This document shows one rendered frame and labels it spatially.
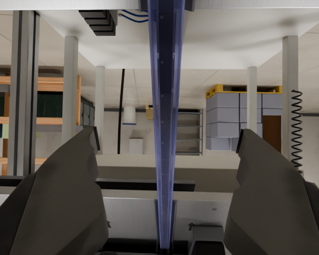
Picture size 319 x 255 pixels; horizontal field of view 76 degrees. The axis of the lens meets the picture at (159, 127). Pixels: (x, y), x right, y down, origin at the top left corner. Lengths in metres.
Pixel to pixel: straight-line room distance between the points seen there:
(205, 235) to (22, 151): 0.43
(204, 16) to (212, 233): 0.47
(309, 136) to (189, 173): 9.78
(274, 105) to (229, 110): 0.82
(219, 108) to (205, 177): 3.30
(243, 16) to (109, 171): 0.53
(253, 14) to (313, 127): 9.90
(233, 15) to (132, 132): 7.36
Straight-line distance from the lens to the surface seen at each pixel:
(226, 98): 3.92
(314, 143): 10.46
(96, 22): 0.48
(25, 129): 0.55
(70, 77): 0.68
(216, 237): 0.30
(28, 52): 0.58
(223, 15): 0.58
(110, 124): 7.90
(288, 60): 0.71
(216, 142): 4.25
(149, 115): 6.62
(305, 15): 0.65
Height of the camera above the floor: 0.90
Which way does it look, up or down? 2 degrees down
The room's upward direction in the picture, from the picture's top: 179 degrees counter-clockwise
